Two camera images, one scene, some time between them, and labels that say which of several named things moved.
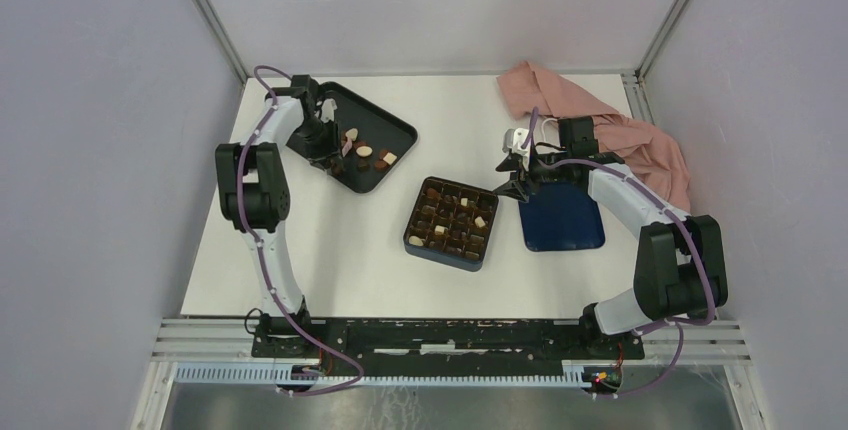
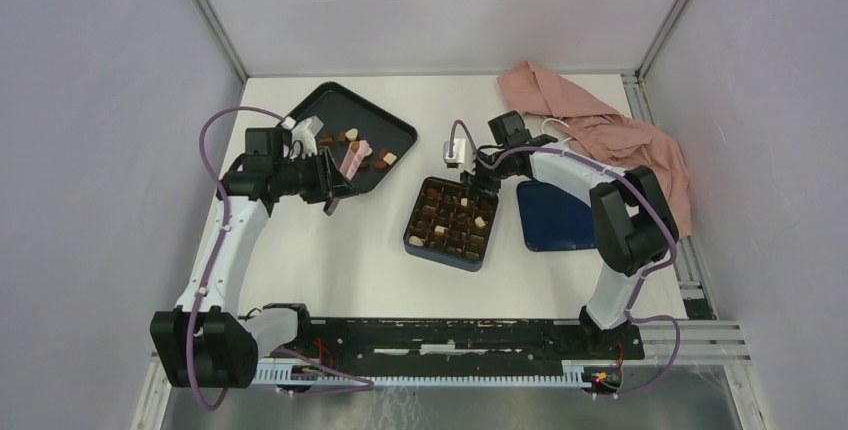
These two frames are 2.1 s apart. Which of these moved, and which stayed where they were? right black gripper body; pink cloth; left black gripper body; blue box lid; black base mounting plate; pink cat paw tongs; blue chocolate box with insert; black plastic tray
Moved: left black gripper body; pink cat paw tongs; right black gripper body
Stayed: blue chocolate box with insert; blue box lid; pink cloth; black base mounting plate; black plastic tray
